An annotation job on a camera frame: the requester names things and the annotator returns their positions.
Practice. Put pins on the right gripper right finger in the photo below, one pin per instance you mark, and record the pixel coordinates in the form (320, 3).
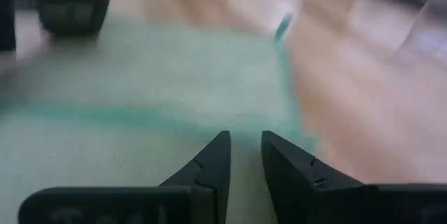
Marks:
(331, 206)

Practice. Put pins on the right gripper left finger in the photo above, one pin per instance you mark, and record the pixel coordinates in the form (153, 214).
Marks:
(122, 206)

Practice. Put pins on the mint microfiber towel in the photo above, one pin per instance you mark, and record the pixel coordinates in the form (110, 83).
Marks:
(139, 77)

